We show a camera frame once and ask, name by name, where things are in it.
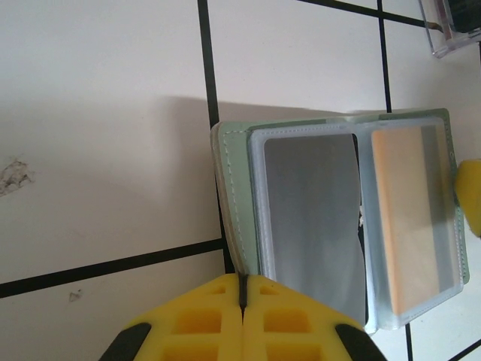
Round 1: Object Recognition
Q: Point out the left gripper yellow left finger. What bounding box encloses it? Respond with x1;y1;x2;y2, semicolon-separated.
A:
97;273;244;361

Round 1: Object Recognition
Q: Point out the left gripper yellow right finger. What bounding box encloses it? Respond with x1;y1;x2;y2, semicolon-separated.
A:
242;275;389;361

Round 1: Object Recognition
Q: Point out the gold card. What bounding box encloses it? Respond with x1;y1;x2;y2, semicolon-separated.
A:
371;125;454;315

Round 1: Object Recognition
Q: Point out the silver card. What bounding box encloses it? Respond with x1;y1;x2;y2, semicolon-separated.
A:
262;132;368;326

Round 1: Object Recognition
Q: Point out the green leather card holder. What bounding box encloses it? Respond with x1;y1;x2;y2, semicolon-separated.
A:
210;107;472;335

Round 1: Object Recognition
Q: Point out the clear acrylic card box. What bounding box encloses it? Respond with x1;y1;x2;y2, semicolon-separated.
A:
418;0;481;59

